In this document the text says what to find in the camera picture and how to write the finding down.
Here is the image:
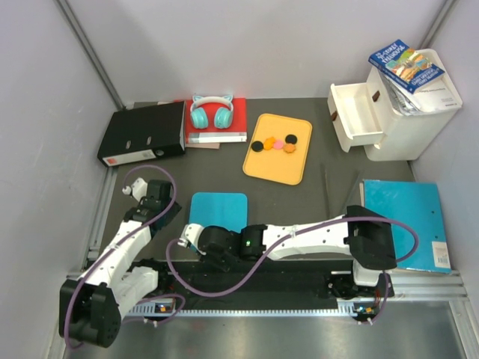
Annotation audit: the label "teal cat ear headphones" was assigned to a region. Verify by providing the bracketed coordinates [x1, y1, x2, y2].
[190, 95, 234, 129]

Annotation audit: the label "black cookie right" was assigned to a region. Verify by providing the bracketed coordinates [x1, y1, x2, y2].
[285, 134, 297, 145]

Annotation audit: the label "orange flower cookie right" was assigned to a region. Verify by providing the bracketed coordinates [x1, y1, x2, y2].
[283, 143, 296, 153]

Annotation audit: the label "pink cookie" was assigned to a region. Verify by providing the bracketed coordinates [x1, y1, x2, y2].
[273, 141, 284, 150]

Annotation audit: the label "black cookie left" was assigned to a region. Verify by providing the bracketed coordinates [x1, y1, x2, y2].
[251, 141, 263, 153]

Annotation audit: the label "orange flower cookie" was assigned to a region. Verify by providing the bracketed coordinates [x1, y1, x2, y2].
[283, 143, 296, 153]
[263, 137, 276, 150]

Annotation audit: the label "blue folder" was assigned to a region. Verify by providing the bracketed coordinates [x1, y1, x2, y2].
[359, 179, 451, 274]

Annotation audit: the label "white drawer cabinet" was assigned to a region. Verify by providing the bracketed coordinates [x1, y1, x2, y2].
[327, 67, 463, 162]

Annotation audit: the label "silver foil packet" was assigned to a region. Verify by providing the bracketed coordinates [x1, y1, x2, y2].
[379, 72, 421, 116]

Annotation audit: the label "black ring binder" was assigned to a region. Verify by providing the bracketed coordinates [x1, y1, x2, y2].
[97, 101, 186, 167]

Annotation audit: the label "blue paperback book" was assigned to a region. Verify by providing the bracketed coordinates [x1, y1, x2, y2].
[368, 39, 445, 94]

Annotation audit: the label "orange flower cookie top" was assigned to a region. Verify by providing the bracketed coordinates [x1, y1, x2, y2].
[263, 137, 276, 150]

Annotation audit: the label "yellow tray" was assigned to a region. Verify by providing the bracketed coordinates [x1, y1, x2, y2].
[242, 114, 313, 185]

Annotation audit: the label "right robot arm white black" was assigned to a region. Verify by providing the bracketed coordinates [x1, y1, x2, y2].
[177, 206, 397, 296]

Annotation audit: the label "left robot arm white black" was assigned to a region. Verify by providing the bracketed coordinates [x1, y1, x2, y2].
[58, 178, 181, 348]

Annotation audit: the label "grey cable duct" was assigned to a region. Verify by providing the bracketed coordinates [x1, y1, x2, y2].
[126, 301, 358, 319]

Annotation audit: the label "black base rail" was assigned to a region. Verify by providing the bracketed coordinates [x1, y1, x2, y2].
[126, 260, 397, 300]

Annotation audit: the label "blue tin lid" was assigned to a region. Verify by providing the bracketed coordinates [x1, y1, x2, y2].
[189, 192, 248, 233]

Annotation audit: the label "red book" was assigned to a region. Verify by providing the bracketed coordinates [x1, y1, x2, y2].
[185, 97, 247, 148]

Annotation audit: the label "black cookie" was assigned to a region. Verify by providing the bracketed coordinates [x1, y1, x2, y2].
[285, 134, 297, 145]
[251, 141, 263, 153]

